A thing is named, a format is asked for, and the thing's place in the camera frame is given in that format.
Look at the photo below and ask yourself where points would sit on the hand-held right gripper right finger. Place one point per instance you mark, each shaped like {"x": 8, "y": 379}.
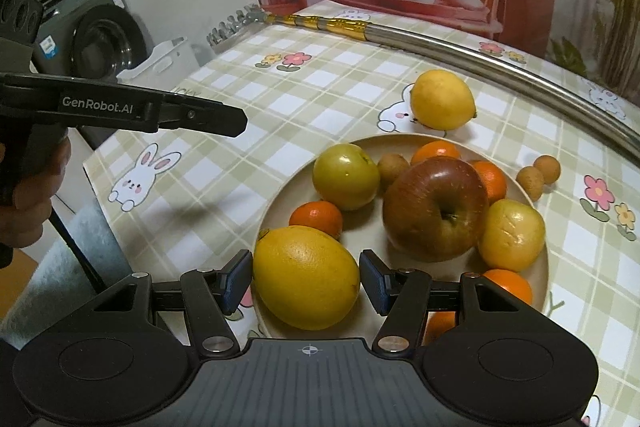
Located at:
{"x": 375, "y": 283}

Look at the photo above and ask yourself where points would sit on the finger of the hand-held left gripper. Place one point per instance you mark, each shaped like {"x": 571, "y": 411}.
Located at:
{"x": 205, "y": 117}

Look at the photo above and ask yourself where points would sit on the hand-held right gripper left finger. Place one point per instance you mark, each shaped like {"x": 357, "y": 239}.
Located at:
{"x": 235, "y": 283}

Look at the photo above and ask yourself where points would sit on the beige round plate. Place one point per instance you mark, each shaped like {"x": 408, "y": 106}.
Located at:
{"x": 367, "y": 234}

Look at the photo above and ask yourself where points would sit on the yellow lemon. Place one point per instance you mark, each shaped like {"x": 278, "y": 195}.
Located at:
{"x": 441, "y": 99}
{"x": 305, "y": 277}

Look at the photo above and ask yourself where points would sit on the person's left hand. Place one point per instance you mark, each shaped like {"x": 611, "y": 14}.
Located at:
{"x": 40, "y": 207}

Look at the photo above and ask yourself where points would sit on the white plastic basket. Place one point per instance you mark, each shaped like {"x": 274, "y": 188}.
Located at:
{"x": 160, "y": 57}

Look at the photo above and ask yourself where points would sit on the grey washing machine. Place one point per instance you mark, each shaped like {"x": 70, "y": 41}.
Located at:
{"x": 100, "y": 27}

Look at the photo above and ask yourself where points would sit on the small tangerine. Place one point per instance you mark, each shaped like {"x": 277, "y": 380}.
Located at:
{"x": 316, "y": 219}
{"x": 435, "y": 151}
{"x": 494, "y": 181}
{"x": 507, "y": 284}

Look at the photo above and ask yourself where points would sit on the red apple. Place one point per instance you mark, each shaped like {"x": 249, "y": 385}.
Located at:
{"x": 435, "y": 209}

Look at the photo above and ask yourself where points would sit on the checked tablecloth with bunny print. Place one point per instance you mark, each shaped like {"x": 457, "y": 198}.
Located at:
{"x": 300, "y": 97}

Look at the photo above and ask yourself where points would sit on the grey clip hanger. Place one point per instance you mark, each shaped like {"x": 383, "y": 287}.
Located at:
{"x": 235, "y": 24}

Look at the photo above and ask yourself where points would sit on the green-yellow apple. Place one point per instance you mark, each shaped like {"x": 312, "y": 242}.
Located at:
{"x": 346, "y": 177}

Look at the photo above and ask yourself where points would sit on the small brown round fruit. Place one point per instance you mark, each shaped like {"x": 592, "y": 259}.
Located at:
{"x": 392, "y": 168}

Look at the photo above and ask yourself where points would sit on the yellow pear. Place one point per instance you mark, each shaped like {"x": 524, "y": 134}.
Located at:
{"x": 511, "y": 234}

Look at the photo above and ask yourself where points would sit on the tan longan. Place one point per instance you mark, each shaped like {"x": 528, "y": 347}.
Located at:
{"x": 530, "y": 183}
{"x": 547, "y": 168}

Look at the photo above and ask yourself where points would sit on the long metal pole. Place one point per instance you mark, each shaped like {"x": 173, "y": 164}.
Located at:
{"x": 450, "y": 45}

